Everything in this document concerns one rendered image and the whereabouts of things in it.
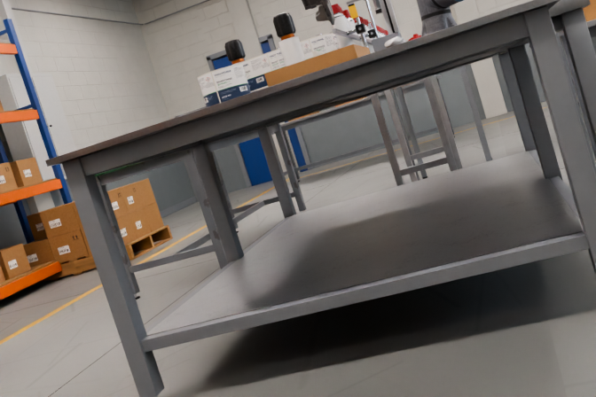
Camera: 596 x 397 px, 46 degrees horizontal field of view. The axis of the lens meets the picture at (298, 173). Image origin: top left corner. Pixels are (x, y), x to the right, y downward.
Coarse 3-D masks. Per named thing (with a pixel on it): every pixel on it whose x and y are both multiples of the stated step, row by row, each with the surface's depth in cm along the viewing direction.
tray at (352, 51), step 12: (348, 48) 188; (360, 48) 198; (312, 60) 191; (324, 60) 190; (336, 60) 189; (348, 60) 189; (276, 72) 194; (288, 72) 193; (300, 72) 192; (312, 72) 191
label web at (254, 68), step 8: (264, 56) 323; (272, 56) 322; (248, 64) 326; (256, 64) 325; (264, 64) 324; (272, 64) 322; (248, 72) 327; (256, 72) 326; (264, 72) 324; (248, 80) 327; (256, 80) 326; (264, 80) 325; (256, 88) 327
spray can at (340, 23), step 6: (336, 6) 254; (336, 12) 254; (336, 18) 254; (342, 18) 254; (336, 24) 254; (342, 24) 254; (342, 30) 254; (348, 30) 255; (336, 36) 256; (342, 36) 254; (342, 42) 254; (348, 42) 254
